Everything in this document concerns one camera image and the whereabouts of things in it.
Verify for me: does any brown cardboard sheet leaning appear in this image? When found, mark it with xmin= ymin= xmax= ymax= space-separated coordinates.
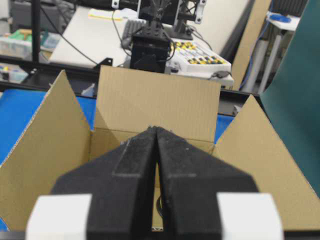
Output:
xmin=231 ymin=0 xmax=272 ymax=91

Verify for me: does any dark green board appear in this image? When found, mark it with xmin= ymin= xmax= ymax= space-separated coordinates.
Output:
xmin=260 ymin=0 xmax=320 ymax=195

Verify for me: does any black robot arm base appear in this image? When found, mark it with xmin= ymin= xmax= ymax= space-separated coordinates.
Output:
xmin=129 ymin=0 xmax=195 ymax=73

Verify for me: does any clear plastic parts bin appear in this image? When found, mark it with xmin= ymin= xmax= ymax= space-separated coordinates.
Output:
xmin=0 ymin=28 xmax=33 ymax=59

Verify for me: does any white control pendant with buttons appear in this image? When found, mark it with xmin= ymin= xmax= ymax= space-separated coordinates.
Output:
xmin=167 ymin=38 xmax=232 ymax=79

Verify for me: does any blue table mat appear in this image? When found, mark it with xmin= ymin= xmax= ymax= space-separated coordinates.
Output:
xmin=0 ymin=89 xmax=234 ymax=165

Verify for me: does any black aluminium frame rail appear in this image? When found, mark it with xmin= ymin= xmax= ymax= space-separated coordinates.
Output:
xmin=0 ymin=55 xmax=249 ymax=116

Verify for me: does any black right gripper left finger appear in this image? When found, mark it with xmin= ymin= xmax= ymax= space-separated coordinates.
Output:
xmin=25 ymin=126 xmax=158 ymax=240

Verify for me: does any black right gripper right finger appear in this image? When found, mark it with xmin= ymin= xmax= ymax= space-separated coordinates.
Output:
xmin=156 ymin=126 xmax=285 ymax=240

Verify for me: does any yellow notepad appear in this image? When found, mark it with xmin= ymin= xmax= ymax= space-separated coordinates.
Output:
xmin=88 ymin=8 xmax=124 ymax=21

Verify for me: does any brown cardboard box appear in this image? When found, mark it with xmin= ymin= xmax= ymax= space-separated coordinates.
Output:
xmin=0 ymin=66 xmax=320 ymax=239

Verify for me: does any white foam board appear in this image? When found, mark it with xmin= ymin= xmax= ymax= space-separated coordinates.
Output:
xmin=49 ymin=6 xmax=127 ymax=68

